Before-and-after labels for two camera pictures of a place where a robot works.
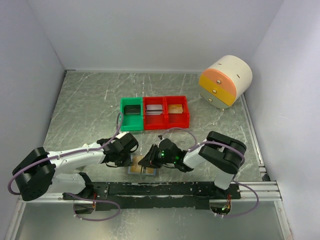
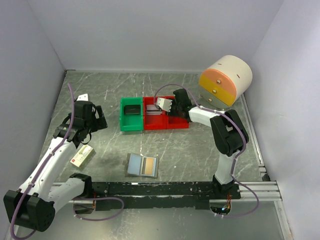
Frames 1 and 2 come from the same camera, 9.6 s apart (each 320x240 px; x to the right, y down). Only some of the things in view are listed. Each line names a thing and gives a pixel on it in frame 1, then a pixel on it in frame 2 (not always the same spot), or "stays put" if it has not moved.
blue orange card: (135, 168) stays put
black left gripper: (124, 163) -> (99, 123)
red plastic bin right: (177, 114) stays put
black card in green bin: (132, 109) stays put
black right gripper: (149, 159) -> (171, 113)
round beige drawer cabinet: (227, 78) stays put
